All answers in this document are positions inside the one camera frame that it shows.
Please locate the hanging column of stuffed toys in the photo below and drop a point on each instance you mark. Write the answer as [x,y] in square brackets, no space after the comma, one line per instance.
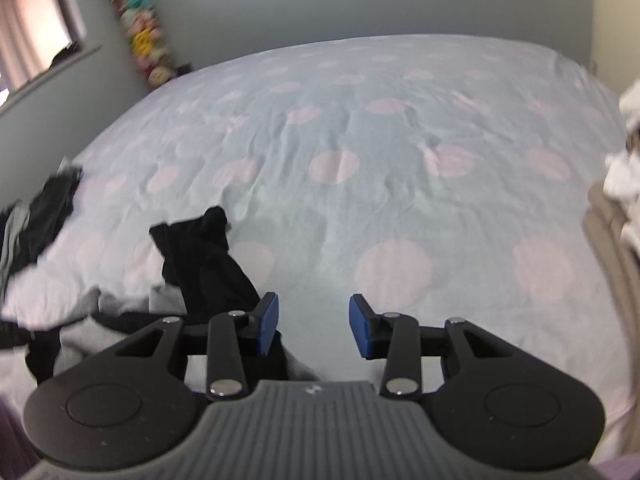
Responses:
[142,35]

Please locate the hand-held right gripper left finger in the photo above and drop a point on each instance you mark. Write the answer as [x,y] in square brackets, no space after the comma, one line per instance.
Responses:
[270,322]

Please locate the dark clothes pile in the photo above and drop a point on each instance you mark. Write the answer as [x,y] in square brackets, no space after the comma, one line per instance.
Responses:
[47,220]

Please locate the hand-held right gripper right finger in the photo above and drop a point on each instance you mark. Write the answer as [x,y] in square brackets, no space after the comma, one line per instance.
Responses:
[359,325]

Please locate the polka dot bed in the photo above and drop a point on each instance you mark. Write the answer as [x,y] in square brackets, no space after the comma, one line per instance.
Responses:
[350,210]

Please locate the white and beige clothes pile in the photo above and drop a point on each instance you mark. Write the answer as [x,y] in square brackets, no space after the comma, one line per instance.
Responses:
[617,220]

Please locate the cream door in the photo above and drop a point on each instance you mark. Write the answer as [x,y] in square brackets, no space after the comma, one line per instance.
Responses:
[615,10]

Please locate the window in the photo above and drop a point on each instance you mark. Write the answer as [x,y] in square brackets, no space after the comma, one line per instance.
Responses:
[30,20]

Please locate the grey and black garment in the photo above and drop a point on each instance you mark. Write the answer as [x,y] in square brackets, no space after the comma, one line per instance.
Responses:
[210,270]

